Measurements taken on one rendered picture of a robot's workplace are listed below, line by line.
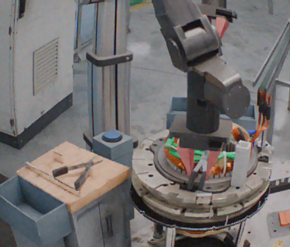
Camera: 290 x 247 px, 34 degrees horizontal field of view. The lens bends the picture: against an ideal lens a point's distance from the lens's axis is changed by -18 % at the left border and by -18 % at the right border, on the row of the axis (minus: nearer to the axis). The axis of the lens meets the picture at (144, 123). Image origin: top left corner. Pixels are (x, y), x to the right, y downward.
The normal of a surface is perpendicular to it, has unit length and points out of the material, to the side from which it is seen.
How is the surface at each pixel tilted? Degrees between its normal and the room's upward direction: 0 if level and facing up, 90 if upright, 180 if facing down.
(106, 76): 90
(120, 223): 90
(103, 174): 0
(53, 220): 90
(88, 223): 90
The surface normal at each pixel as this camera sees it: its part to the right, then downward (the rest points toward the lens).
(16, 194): 0.81, 0.26
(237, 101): 0.46, 0.38
